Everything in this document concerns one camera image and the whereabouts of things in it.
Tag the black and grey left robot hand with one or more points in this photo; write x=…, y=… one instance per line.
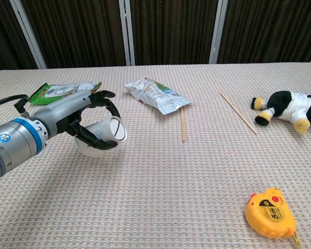
x=64, y=111

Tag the white paper cup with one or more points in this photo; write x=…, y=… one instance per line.
x=116, y=128

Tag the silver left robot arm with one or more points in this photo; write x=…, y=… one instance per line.
x=13, y=147

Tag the green snack bag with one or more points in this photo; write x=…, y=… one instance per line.
x=57, y=90

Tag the silver snack bag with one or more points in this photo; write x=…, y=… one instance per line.
x=155, y=94

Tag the pink woven tablecloth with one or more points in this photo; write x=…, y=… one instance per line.
x=155, y=181

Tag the thin wooden stick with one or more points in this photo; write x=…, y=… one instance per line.
x=182, y=124
x=238, y=112

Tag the black curtain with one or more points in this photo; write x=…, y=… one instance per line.
x=171, y=28

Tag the black and white plush toy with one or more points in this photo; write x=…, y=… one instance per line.
x=287, y=106

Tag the yellow tape measure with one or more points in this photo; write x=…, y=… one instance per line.
x=270, y=215

